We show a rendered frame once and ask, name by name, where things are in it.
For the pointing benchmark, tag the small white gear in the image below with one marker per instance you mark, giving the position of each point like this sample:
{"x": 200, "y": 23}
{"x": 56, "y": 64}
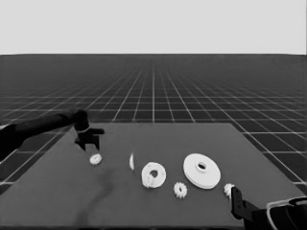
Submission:
{"x": 146, "y": 182}
{"x": 184, "y": 191}
{"x": 98, "y": 160}
{"x": 227, "y": 189}

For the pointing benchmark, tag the small white T-shaped piece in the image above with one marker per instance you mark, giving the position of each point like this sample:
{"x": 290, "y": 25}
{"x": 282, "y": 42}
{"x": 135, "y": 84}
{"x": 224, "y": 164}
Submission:
{"x": 131, "y": 161}

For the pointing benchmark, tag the large thick white disc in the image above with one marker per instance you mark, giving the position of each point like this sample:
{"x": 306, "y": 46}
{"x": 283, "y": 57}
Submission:
{"x": 194, "y": 175}

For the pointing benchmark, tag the white round carrier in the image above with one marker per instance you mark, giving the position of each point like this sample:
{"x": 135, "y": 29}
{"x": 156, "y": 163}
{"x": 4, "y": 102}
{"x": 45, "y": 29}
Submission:
{"x": 160, "y": 177}

